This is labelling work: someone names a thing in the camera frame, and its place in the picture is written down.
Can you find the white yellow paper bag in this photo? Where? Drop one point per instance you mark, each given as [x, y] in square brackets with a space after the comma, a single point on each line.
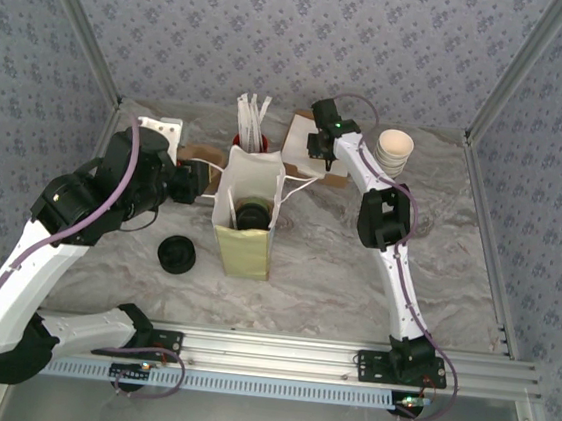
[241, 256]

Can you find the black lid stack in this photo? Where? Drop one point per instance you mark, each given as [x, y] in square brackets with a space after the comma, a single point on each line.
[177, 255]

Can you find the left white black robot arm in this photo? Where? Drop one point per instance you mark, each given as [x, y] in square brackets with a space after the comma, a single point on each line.
[17, 283]

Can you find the stack of white napkins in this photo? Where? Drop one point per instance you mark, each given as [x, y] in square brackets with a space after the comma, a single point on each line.
[337, 180]

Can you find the small LED circuit board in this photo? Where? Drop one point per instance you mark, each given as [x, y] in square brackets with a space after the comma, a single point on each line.
[131, 370]
[409, 402]

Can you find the aluminium frame post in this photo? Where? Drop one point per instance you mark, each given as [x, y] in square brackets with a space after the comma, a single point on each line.
[79, 23]
[522, 70]

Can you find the white stir stick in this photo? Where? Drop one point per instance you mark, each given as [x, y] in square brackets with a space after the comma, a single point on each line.
[255, 117]
[232, 210]
[245, 116]
[265, 108]

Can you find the aluminium mounting rail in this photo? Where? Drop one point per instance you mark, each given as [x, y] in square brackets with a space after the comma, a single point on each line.
[266, 352]

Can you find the cream paper cup stack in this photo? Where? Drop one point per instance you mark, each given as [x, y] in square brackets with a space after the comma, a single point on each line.
[394, 143]

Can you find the brown pulp cup carrier stack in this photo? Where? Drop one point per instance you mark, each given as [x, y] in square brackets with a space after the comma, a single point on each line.
[201, 154]

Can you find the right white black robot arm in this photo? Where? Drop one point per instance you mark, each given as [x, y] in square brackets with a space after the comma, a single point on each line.
[403, 294]

